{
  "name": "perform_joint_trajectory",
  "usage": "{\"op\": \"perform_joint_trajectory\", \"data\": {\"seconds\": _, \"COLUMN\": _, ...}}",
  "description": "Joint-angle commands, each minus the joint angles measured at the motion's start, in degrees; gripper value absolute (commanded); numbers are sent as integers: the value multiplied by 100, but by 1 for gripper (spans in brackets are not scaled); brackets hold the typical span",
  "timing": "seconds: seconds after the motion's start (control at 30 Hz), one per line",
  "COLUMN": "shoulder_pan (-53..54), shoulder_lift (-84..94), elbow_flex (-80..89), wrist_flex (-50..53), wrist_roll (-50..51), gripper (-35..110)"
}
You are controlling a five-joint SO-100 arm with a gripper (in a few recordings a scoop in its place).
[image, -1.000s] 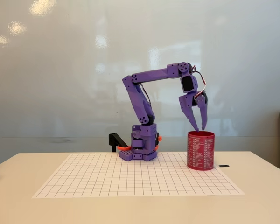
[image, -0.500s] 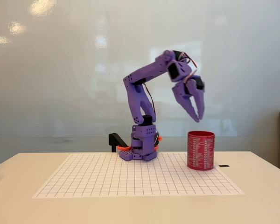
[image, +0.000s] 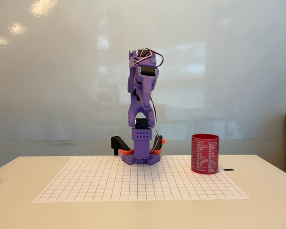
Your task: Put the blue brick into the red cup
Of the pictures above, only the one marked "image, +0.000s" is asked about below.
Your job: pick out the white grid paper sheet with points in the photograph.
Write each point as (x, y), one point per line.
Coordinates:
(109, 181)

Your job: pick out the black orange table clamp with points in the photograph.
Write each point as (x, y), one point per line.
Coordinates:
(115, 141)
(160, 142)

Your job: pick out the purple gripper black servo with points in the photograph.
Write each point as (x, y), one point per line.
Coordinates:
(145, 91)

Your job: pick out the red printed cup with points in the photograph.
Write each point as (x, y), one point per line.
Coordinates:
(204, 155)

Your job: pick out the purple robot arm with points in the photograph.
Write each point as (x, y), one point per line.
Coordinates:
(140, 136)

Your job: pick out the small black strip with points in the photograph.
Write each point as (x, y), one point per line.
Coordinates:
(228, 169)

